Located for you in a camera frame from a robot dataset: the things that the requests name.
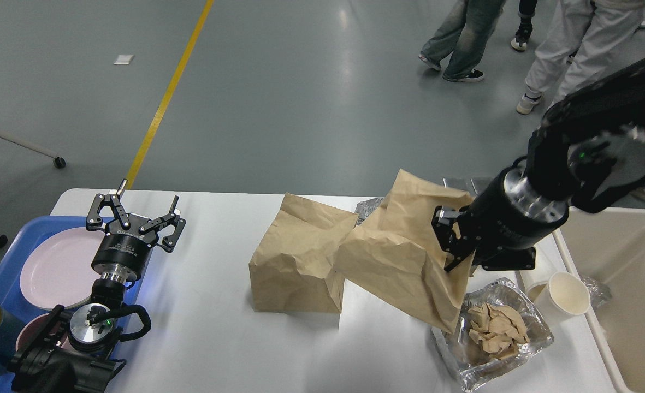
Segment metal floor plate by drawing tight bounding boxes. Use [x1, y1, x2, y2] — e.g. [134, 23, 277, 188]
[470, 177, 492, 196]
[443, 177, 474, 193]

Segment brown paper in foil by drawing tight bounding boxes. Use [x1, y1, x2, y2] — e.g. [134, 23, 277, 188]
[468, 302, 530, 360]

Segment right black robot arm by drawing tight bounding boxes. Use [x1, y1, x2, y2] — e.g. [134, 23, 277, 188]
[431, 58, 645, 272]

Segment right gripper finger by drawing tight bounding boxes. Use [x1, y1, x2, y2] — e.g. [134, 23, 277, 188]
[431, 205, 476, 272]
[481, 247, 536, 271]

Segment brown paper bag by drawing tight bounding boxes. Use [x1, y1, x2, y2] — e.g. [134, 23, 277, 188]
[333, 170, 472, 334]
[249, 193, 358, 314]

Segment person black red-striped pants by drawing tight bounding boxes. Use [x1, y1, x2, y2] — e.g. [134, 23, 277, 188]
[510, 0, 538, 52]

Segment crumpled foil sheet bottom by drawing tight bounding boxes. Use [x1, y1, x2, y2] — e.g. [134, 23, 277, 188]
[432, 278, 553, 392]

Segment person black hoodie faded jeans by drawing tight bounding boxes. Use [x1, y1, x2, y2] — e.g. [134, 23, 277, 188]
[418, 1, 505, 82]

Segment tipped white paper cup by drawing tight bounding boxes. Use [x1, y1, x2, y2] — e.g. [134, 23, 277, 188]
[527, 271, 591, 326]

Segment beige plastic bin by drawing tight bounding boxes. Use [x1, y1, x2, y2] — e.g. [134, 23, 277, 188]
[555, 208, 645, 392]

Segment foil sheet top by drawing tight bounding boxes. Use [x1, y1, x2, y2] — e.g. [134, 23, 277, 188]
[355, 197, 384, 226]

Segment upside-down white paper cup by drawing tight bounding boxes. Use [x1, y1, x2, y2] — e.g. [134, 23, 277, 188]
[518, 248, 552, 297]

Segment right metal floor plate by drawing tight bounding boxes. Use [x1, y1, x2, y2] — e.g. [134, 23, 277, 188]
[470, 177, 492, 196]

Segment pink HOME mug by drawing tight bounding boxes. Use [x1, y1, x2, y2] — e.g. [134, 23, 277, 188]
[15, 313, 72, 351]

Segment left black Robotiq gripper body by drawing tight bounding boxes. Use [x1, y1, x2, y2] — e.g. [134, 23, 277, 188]
[467, 167, 569, 262]

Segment left metal floor plate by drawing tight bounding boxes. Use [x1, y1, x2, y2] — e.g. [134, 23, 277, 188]
[443, 177, 474, 193]

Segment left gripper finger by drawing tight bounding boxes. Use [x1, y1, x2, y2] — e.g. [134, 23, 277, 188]
[139, 196, 187, 253]
[86, 180, 133, 235]

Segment person grey sweatpants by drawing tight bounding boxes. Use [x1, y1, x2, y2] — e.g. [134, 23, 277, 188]
[516, 1, 645, 115]

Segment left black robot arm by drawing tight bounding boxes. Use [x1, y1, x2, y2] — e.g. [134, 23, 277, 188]
[9, 166, 569, 392]

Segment pink plate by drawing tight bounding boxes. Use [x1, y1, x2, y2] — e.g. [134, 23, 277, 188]
[20, 227, 104, 310]

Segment foil sheet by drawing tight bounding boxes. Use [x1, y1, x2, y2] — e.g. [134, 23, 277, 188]
[355, 197, 384, 226]
[432, 278, 553, 392]

